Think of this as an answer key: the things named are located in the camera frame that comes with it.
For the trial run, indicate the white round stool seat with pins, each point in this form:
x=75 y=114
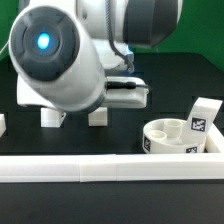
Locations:
x=162 y=136

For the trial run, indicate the white U-shaped fence wall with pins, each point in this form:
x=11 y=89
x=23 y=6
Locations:
x=135 y=167

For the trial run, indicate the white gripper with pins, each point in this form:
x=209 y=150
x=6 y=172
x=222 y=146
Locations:
x=114 y=98

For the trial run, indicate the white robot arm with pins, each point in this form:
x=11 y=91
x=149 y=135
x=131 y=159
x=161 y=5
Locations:
x=51 y=45

